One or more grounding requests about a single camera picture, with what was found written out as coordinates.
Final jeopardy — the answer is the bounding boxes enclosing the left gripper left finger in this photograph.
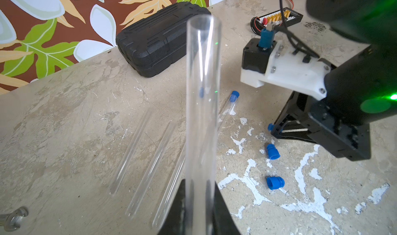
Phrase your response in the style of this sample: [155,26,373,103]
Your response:
[157,179,186,235]

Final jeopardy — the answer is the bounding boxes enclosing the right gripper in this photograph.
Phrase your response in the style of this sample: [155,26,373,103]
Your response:
[270,91,372,161]

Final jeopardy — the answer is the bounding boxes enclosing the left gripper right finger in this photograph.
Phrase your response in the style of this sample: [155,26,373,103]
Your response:
[213,183,241,235]

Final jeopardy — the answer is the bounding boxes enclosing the blue stopper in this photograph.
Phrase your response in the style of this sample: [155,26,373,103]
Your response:
[266,144,281,160]
[268,123,275,132]
[266,177,285,190]
[229,90,240,103]

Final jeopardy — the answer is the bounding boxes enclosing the clear test tube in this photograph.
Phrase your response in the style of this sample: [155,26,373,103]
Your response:
[126,121,178,218]
[185,14,221,235]
[217,98,238,133]
[152,145,186,229]
[108,108,154,196]

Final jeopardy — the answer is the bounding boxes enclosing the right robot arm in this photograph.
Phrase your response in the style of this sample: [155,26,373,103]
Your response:
[268,0,397,161]

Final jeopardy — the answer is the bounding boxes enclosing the black plastic case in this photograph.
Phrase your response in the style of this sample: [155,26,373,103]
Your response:
[116,1,211,78]

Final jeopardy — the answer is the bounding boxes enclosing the small steel wrench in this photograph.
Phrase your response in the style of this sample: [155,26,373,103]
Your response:
[1,207,29,232]

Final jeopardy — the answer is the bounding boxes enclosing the battery charging board with wires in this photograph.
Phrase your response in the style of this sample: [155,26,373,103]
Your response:
[250,0,304,36]

